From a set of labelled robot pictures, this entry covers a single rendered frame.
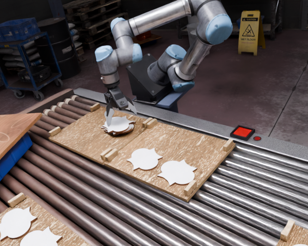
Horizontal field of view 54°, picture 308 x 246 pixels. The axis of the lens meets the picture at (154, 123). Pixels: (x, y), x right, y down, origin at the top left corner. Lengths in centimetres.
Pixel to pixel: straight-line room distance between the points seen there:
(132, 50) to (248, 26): 359
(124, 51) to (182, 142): 45
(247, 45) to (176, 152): 371
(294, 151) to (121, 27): 87
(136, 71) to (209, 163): 82
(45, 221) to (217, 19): 99
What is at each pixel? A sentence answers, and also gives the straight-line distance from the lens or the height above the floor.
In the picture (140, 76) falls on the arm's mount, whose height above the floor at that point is 103.
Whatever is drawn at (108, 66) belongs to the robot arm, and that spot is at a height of 126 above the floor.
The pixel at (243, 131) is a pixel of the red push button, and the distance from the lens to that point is 133.
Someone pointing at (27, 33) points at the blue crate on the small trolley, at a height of 92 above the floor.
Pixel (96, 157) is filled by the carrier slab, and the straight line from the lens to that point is 131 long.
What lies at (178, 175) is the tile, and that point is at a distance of 110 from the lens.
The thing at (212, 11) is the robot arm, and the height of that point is 139.
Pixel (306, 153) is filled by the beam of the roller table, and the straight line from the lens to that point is 125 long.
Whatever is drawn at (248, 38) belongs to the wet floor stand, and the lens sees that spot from 478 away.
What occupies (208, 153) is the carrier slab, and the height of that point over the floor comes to 94.
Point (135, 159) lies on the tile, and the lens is 122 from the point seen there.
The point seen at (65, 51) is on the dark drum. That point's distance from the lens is 513.
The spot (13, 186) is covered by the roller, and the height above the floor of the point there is 92.
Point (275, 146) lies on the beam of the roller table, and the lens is 127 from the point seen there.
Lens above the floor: 167
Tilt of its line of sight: 30 degrees down
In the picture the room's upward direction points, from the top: 11 degrees counter-clockwise
